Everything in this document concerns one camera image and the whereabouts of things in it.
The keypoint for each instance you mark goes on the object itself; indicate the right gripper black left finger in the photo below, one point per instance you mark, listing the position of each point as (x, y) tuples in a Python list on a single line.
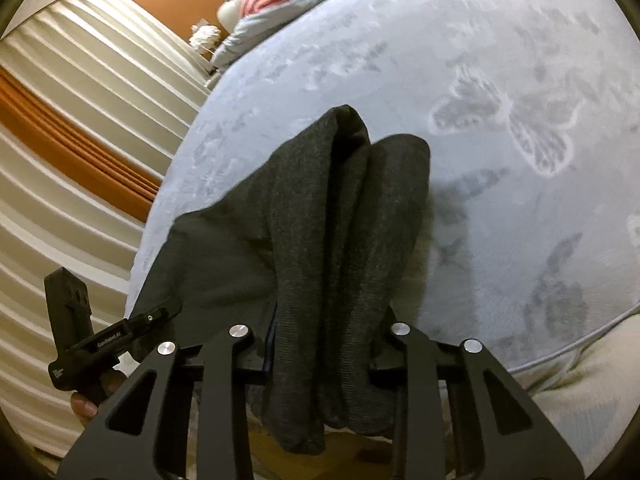
[(175, 396)]

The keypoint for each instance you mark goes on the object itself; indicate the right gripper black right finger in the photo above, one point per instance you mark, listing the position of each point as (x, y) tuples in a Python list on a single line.
[(461, 415)]

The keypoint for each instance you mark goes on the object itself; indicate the dark grey pants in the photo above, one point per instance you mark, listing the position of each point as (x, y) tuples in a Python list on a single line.
[(308, 251)]

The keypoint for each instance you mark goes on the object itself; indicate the left hand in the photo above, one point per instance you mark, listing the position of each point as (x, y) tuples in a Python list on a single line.
[(85, 408)]

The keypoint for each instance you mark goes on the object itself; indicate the cream striped curtain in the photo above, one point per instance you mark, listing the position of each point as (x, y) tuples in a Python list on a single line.
[(96, 97)]

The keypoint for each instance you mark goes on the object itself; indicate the light blue butterfly bedspread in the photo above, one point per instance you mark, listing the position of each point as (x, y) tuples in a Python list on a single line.
[(531, 110)]

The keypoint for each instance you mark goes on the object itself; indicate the white flower lamp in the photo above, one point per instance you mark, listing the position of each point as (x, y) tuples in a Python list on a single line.
[(204, 38)]

